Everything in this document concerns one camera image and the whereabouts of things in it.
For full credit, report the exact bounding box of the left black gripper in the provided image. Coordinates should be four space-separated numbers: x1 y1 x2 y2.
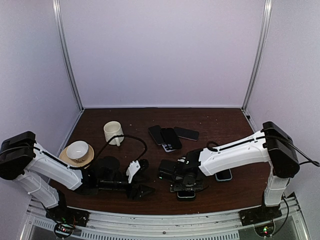
98 175 156 201

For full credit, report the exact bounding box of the beige saucer plate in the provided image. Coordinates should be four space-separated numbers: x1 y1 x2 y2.
59 144 95 168

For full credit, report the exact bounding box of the white ceramic bowl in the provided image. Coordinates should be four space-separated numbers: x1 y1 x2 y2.
66 140 89 163

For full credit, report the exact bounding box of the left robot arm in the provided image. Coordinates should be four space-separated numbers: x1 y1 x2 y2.
0 131 155 222

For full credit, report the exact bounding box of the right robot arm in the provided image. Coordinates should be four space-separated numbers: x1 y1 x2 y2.
158 121 300 221

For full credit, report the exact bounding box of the phone under black case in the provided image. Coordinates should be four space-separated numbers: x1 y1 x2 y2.
162 143 177 153

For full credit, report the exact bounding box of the purple-edged phone right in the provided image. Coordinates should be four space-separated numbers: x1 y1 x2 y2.
173 126 200 141

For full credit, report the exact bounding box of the purple-edged phone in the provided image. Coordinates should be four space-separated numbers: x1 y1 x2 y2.
173 126 200 141
148 125 165 146

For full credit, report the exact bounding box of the purple-edged phone left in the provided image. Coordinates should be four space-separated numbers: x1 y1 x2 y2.
148 125 165 146

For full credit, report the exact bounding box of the cream ribbed mug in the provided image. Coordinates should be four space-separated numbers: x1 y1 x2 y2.
103 121 124 147

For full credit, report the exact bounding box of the front aluminium rail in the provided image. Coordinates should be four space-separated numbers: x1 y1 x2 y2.
17 197 312 240

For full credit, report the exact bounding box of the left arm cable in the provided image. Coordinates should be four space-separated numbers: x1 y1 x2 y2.
4 134 148 173

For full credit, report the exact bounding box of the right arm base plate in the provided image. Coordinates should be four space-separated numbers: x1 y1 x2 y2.
239 206 282 226

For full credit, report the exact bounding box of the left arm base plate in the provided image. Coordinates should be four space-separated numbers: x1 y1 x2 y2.
44 207 90 227

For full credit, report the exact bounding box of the right aluminium post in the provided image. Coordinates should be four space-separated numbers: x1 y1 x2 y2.
241 0 273 113

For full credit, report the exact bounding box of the aluminium post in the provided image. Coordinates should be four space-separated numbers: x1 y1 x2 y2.
241 0 273 113
52 0 84 112

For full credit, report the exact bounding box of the left aluminium post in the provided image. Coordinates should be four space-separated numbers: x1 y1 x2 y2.
52 0 84 112

